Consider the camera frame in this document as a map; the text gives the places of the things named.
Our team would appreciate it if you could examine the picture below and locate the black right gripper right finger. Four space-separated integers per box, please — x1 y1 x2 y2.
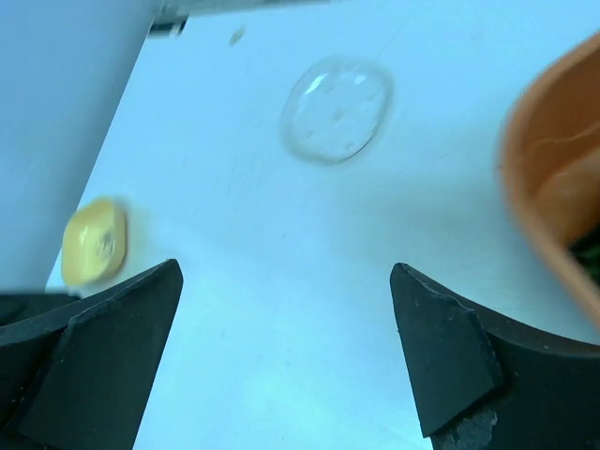
390 263 599 450

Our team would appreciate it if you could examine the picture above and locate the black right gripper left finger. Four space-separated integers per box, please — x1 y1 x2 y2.
1 259 183 450

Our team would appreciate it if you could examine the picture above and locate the yellow panda dish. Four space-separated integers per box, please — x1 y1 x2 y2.
61 197 128 287

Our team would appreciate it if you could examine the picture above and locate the orange plastic bin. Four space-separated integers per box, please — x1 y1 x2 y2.
500 35 599 323

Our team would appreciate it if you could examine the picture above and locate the clear glass plate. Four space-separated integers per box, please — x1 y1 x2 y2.
279 56 395 165

